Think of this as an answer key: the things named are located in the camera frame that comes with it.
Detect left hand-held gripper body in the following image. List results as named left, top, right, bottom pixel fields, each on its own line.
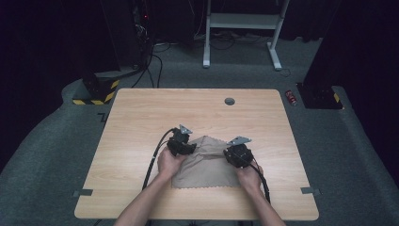
left=167, top=124, right=193, bottom=157

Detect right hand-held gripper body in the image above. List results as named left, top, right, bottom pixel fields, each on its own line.
left=223, top=136, right=253, bottom=169

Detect beige cloth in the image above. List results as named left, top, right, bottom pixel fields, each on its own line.
left=170, top=135, right=241, bottom=189

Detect person's left hand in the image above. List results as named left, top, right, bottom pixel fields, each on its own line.
left=156, top=146, right=189, bottom=182

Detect person's right hand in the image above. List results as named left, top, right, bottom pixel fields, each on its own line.
left=235, top=163, right=265, bottom=195

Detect red can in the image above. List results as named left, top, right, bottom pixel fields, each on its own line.
left=284, top=89, right=297, bottom=106

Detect black yellow striped base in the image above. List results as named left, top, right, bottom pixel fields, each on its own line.
left=72, top=73, right=120, bottom=106

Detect black base with yellow mark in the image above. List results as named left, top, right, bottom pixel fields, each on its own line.
left=295, top=82, right=344, bottom=110

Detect dark equipment rack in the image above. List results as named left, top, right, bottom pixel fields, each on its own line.
left=131, top=0, right=155, bottom=69

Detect white metal stand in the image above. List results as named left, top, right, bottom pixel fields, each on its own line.
left=202, top=0, right=291, bottom=72

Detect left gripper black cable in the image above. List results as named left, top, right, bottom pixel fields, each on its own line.
left=141, top=127, right=175, bottom=191

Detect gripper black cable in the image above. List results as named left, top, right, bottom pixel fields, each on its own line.
left=141, top=127, right=175, bottom=191
left=248, top=160, right=271, bottom=203

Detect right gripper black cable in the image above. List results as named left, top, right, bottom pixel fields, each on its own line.
left=248, top=160, right=271, bottom=203

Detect black floor cables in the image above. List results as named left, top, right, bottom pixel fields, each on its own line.
left=131, top=43, right=172, bottom=89

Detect cables under white stand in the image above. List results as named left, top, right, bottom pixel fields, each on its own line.
left=192, top=29, right=272, bottom=51

